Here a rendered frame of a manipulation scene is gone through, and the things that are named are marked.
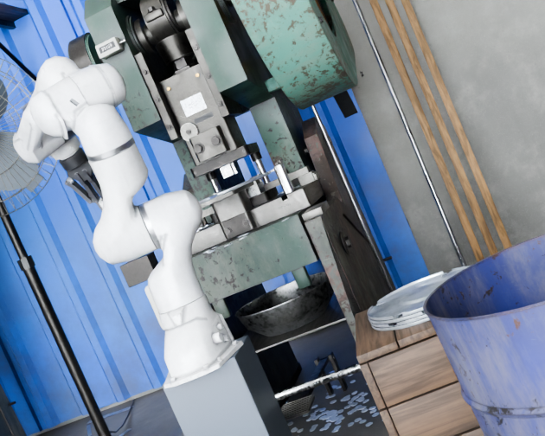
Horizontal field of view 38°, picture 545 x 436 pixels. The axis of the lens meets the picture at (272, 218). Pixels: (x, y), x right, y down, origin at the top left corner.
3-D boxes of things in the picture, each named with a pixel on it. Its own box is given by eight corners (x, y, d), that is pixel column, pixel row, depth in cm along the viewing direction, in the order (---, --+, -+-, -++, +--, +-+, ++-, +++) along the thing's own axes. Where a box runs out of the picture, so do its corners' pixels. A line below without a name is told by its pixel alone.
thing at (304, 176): (317, 179, 240) (304, 148, 239) (268, 200, 244) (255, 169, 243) (320, 177, 246) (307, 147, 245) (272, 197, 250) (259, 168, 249)
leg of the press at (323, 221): (428, 416, 214) (298, 112, 209) (389, 429, 217) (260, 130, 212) (428, 323, 304) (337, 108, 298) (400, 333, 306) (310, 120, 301)
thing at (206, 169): (253, 161, 238) (246, 144, 238) (195, 186, 243) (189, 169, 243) (264, 157, 254) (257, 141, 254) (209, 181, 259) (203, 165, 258)
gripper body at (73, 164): (54, 164, 221) (72, 190, 226) (78, 153, 219) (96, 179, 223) (60, 152, 228) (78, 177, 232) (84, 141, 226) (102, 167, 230)
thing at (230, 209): (253, 232, 218) (233, 188, 218) (208, 250, 222) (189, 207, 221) (270, 219, 243) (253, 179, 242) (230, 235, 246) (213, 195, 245)
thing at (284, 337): (352, 317, 227) (351, 315, 227) (221, 366, 237) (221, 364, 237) (363, 284, 267) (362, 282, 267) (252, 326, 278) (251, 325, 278)
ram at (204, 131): (234, 149, 233) (195, 56, 232) (190, 168, 237) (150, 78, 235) (247, 145, 250) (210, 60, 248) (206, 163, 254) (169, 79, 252)
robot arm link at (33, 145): (62, 59, 189) (60, 105, 218) (-2, 103, 183) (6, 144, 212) (92, 93, 189) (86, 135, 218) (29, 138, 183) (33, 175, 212)
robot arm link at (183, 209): (234, 283, 175) (189, 182, 174) (158, 317, 174) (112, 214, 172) (232, 278, 186) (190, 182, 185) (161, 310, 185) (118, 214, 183)
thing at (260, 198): (270, 200, 239) (266, 190, 239) (213, 224, 244) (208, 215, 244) (279, 194, 255) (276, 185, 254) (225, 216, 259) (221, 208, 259)
